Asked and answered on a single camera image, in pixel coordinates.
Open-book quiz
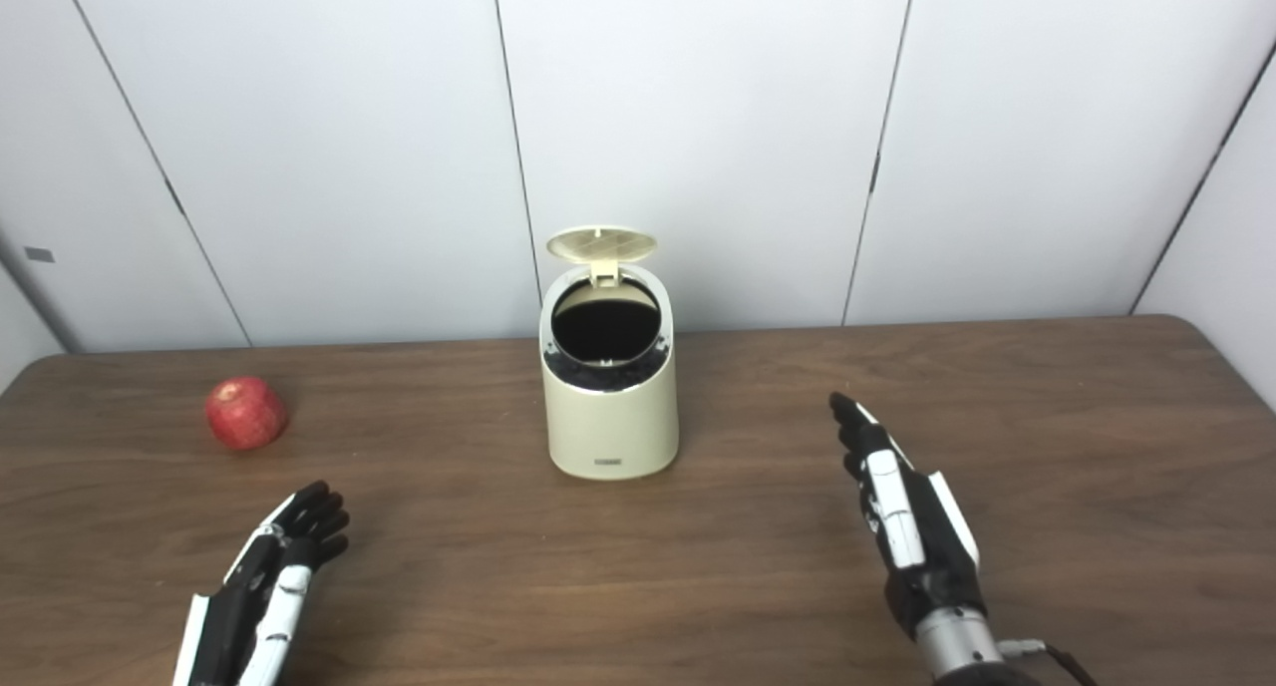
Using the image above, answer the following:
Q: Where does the round cream bin lid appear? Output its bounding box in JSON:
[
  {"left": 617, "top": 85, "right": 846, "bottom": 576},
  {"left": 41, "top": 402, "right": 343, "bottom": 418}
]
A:
[{"left": 546, "top": 226, "right": 659, "bottom": 286}]

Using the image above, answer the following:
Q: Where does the black bin liner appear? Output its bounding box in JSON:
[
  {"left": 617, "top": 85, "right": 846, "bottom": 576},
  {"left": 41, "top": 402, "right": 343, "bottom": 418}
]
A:
[{"left": 546, "top": 282, "right": 671, "bottom": 393}]

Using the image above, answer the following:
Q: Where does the red apple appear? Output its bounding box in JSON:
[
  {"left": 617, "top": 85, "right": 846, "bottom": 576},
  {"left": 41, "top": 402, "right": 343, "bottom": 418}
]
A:
[{"left": 205, "top": 376, "right": 290, "bottom": 452}]

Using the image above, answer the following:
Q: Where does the cream-colored bin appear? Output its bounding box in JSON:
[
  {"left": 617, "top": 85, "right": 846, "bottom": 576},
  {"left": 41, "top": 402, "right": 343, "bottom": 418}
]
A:
[{"left": 539, "top": 264, "right": 680, "bottom": 481}]

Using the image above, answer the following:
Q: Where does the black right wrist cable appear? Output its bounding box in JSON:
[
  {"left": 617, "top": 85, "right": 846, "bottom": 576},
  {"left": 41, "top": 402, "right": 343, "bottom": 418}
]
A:
[{"left": 997, "top": 640, "right": 1098, "bottom": 686}]

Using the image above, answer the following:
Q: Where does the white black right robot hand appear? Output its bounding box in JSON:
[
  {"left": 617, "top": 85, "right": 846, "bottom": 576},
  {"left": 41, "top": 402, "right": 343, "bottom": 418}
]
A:
[{"left": 829, "top": 392, "right": 988, "bottom": 642}]

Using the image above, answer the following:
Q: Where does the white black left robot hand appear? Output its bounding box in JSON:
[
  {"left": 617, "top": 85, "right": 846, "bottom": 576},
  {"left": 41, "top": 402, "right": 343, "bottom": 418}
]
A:
[{"left": 174, "top": 482, "right": 350, "bottom": 686}]

